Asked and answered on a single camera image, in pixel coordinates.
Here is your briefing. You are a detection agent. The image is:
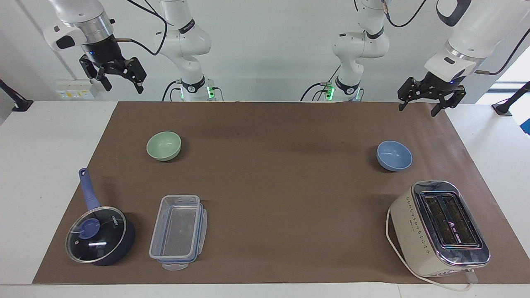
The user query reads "glass lid with blue knob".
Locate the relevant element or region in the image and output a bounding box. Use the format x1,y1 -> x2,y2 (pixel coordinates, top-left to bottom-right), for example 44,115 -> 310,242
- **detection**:
65,206 -> 127,264

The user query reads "black cable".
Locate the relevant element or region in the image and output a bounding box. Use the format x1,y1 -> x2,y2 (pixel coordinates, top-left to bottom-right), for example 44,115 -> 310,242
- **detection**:
475,36 -> 530,76
114,0 -> 168,56
161,80 -> 183,102
382,0 -> 428,29
300,64 -> 342,102

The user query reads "white wall socket box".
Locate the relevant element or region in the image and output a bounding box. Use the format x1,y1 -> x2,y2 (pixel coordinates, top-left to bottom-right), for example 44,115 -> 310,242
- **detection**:
56,80 -> 99,100

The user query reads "black stand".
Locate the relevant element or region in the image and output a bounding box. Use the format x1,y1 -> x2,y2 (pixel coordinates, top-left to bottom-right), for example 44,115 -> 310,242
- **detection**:
491,81 -> 530,117
0,79 -> 34,113

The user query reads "dark blue saucepan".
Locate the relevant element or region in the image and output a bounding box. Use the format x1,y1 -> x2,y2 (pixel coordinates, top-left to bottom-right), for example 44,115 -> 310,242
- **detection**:
65,168 -> 136,267

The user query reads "cream and chrome toaster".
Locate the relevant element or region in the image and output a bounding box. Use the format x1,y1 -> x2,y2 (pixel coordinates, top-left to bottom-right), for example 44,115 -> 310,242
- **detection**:
389,180 -> 491,278

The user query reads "clear plastic container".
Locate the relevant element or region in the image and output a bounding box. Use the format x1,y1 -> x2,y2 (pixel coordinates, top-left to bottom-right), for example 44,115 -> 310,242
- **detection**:
149,195 -> 208,272

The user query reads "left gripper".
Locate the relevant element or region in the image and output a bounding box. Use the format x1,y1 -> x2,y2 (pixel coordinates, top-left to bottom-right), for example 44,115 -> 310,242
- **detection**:
397,70 -> 467,118

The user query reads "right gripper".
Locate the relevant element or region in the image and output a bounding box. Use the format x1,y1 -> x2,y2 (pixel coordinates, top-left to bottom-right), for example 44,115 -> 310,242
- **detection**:
79,35 -> 147,94

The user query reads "blue bowl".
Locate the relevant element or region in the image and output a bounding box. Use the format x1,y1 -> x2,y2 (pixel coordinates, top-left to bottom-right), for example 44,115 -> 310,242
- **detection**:
376,140 -> 413,172

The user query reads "white toaster cord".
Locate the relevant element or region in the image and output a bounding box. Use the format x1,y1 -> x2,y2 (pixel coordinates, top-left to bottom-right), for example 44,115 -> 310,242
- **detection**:
385,207 -> 479,293

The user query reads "green bowl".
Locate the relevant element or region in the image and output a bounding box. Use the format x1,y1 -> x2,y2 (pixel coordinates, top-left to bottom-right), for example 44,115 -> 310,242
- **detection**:
146,131 -> 182,162

